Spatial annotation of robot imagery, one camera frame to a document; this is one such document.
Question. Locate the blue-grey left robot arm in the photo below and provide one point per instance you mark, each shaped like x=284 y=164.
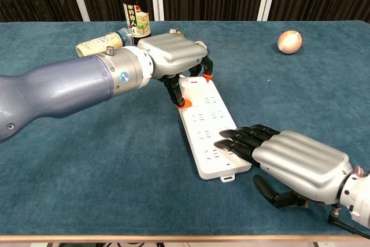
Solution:
x=66 y=85

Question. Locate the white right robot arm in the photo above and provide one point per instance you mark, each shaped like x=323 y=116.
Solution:
x=358 y=195

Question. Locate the pale round onion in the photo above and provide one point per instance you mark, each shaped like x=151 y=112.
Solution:
x=290 y=42

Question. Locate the dark sauce bottle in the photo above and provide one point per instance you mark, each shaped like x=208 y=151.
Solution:
x=136 y=7

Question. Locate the white power strip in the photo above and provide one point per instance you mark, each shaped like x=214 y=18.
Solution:
x=208 y=119

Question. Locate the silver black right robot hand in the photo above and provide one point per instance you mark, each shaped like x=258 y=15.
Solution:
x=303 y=163

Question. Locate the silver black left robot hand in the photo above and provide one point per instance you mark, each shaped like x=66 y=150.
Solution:
x=173 y=53

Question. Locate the teal velvet table cloth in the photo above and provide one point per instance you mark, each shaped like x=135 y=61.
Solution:
x=86 y=177

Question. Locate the cream squeeze sauce bottle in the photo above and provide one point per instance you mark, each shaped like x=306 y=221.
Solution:
x=95 y=45

